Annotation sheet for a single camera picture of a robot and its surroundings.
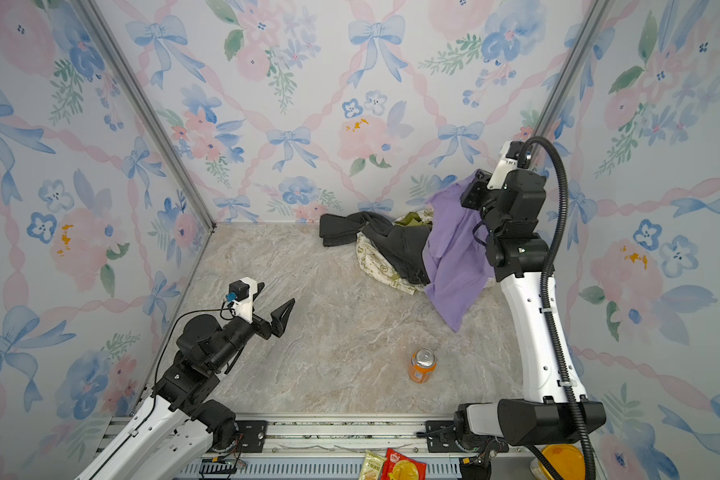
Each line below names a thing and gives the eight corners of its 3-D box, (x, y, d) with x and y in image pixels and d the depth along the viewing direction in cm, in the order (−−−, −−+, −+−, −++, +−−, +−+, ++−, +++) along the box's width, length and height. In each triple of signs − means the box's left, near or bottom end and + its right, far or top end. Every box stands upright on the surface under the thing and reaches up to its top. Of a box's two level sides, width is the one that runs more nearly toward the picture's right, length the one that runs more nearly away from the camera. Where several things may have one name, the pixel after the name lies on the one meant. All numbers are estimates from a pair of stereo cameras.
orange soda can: (409, 383, 84) (415, 370, 75) (407, 363, 88) (412, 347, 79) (430, 383, 84) (438, 370, 75) (427, 363, 88) (435, 347, 79)
